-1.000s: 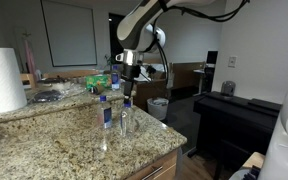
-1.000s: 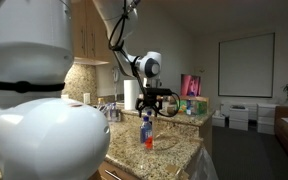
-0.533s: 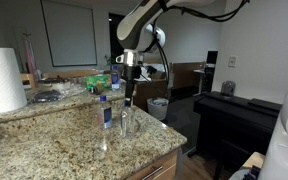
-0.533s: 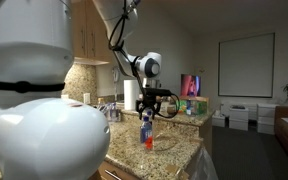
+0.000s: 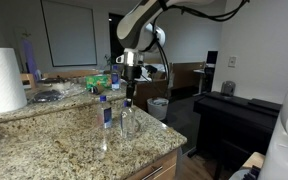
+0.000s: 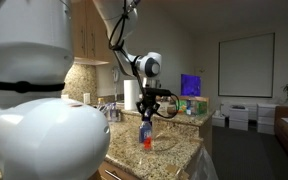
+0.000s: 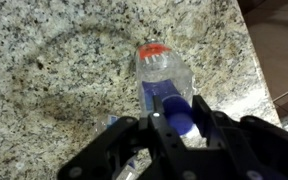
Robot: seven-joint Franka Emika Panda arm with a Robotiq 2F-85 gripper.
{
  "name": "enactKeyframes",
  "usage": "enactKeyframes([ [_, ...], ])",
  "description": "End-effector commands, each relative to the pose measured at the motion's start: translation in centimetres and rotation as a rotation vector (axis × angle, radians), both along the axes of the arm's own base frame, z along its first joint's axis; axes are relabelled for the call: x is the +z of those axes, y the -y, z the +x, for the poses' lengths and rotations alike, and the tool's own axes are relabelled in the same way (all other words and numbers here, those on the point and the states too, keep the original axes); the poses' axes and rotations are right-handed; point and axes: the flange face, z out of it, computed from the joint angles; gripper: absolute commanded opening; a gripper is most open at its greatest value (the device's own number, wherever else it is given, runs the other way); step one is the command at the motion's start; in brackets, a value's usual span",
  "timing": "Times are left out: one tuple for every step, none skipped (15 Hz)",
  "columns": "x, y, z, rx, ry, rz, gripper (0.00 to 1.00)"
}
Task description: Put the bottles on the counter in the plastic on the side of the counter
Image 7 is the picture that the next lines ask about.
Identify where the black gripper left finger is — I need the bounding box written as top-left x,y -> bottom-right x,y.
56,95 -> 203,180

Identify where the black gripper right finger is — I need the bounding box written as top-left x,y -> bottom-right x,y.
191,95 -> 288,180

